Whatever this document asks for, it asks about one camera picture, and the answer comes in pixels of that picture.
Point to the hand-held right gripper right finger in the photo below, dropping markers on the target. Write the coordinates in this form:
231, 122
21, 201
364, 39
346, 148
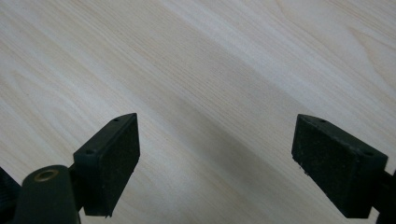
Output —
336, 174

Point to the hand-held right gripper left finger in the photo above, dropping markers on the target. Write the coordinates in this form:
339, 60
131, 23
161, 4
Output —
106, 168

